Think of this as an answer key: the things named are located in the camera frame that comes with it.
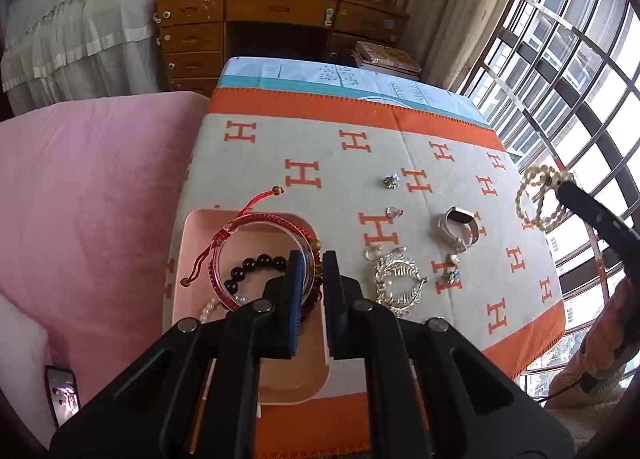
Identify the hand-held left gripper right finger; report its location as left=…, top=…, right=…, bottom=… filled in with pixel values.
left=322, top=250, right=576, bottom=459

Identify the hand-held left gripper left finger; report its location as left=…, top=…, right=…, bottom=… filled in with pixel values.
left=49, top=250, right=307, bottom=459

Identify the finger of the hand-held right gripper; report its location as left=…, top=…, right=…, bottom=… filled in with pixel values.
left=556, top=180, right=640, bottom=255

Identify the pink jewelry box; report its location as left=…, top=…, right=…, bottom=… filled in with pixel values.
left=162, top=209, right=332, bottom=406

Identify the red braided cord bracelet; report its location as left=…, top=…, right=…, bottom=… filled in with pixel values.
left=180, top=186, right=321, bottom=312

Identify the person's right forearm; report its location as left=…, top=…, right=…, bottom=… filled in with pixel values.
left=545, top=281, right=640, bottom=410

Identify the silver wrist watch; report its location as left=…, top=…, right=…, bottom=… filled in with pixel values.
left=437, top=206, right=487, bottom=254

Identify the orange letter-print blanket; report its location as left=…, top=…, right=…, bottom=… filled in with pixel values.
left=162, top=86, right=568, bottom=459

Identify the metal window grille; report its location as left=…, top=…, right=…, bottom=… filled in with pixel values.
left=457, top=0, right=640, bottom=390

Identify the pink bedding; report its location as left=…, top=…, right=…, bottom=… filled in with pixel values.
left=0, top=92, right=211, bottom=420

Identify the blue printed sheet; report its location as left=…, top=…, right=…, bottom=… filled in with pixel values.
left=216, top=56, right=496, bottom=127

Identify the beige curtain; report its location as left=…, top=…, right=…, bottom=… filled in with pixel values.
left=400, top=0, right=543, bottom=92

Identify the black smartphone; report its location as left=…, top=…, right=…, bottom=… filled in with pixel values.
left=44, top=365, right=82, bottom=429

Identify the stack of books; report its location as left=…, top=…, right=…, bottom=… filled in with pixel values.
left=350, top=40, right=421, bottom=80

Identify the white pillow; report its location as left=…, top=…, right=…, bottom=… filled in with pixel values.
left=0, top=294, right=56, bottom=450

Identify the wooden desk with drawers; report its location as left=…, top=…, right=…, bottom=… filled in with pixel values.
left=155, top=0, right=411, bottom=97

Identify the white lace furniture cover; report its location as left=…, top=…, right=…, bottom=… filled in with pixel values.
left=0, top=0, right=168, bottom=115

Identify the black bead bracelet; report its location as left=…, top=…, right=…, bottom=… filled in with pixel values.
left=223, top=253, right=291, bottom=295

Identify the brown bead bracelet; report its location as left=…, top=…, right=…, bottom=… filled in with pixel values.
left=300, top=236, right=323, bottom=325

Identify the silver leaf necklace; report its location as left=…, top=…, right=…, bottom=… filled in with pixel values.
left=372, top=253, right=430, bottom=317

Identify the white pearl bracelet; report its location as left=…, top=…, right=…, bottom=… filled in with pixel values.
left=199, top=295, right=248, bottom=324

